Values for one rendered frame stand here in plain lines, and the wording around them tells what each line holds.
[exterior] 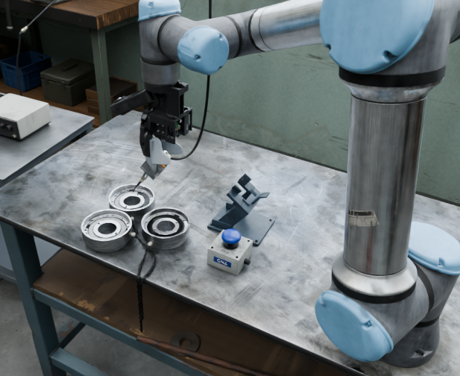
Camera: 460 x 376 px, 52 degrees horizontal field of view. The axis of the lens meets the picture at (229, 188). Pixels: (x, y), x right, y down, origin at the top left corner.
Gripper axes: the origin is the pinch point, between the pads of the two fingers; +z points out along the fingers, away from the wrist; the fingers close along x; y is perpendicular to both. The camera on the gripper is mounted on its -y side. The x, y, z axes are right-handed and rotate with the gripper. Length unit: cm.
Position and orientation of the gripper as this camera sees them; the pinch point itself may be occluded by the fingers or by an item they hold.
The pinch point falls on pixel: (155, 163)
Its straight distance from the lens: 107.0
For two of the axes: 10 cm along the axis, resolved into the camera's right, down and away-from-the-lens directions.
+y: 9.0, 2.9, -3.3
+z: -0.6, 8.2, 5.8
